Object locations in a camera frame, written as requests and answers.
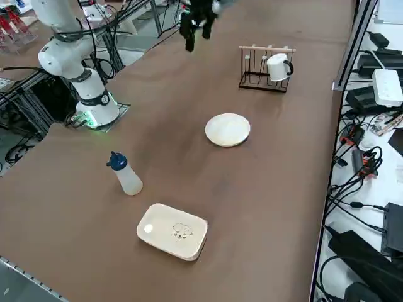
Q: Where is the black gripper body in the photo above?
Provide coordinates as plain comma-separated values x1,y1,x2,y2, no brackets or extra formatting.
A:
185,0,219,20

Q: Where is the transparent blue-capped sauce bottle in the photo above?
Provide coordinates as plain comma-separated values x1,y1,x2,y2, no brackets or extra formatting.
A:
105,151,144,196

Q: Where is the white round plate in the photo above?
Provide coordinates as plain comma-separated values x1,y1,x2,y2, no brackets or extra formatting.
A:
205,113,252,148

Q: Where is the black power adapter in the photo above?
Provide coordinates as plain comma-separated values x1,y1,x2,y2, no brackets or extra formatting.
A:
346,86,377,114
368,31,390,48

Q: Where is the black power strip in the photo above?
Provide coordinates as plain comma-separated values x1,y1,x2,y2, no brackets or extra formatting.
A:
357,53,403,79

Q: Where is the red acrylic rack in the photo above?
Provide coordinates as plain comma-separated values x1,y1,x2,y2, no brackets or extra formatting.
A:
0,6,38,53

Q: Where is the red electronic device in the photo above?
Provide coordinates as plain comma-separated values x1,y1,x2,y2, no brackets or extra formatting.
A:
341,125,365,145

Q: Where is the white power strip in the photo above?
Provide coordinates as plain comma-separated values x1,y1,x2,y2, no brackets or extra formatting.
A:
372,69,403,107

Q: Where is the cream rectangular lidded box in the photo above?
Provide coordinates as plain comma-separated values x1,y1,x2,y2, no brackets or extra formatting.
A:
136,203,209,262

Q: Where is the orange black plug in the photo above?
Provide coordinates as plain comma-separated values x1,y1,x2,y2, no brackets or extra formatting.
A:
361,151,378,177

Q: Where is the black box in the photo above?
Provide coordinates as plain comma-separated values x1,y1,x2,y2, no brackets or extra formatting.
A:
380,203,403,256

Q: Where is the black wire cup rack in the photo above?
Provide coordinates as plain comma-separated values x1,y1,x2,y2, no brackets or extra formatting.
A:
238,45,297,94

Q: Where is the white mug black handle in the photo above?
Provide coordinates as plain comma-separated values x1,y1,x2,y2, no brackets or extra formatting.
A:
266,53,295,82

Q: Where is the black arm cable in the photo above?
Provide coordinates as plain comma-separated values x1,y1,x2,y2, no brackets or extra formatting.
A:
47,0,152,79

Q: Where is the aluminium frame post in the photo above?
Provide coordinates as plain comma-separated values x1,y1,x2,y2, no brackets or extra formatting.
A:
332,0,378,92

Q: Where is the black frame stand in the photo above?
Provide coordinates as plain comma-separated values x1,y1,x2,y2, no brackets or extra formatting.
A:
0,69,79,139

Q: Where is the black floor cable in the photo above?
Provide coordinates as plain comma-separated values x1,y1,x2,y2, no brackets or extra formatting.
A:
327,201,388,227

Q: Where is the aluminium table edge rail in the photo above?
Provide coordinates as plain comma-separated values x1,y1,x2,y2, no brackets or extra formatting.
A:
0,255,69,302

